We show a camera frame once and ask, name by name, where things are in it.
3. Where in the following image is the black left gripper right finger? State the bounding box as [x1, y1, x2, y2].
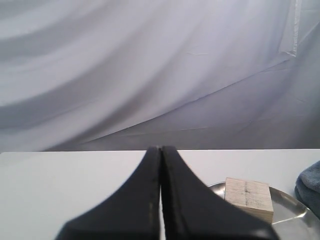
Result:
[160, 146, 279, 240]

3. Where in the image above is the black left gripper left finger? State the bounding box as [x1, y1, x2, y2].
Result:
[56, 147, 161, 240]

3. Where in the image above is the light wooden cube block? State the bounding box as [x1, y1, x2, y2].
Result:
[224, 177, 274, 224]

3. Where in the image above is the grey fluffy towel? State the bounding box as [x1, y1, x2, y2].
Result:
[294, 161, 320, 218]

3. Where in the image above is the round stainless steel plate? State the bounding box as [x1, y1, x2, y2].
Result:
[207, 181, 309, 226]

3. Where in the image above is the white backdrop curtain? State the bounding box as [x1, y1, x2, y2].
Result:
[0, 0, 320, 152]

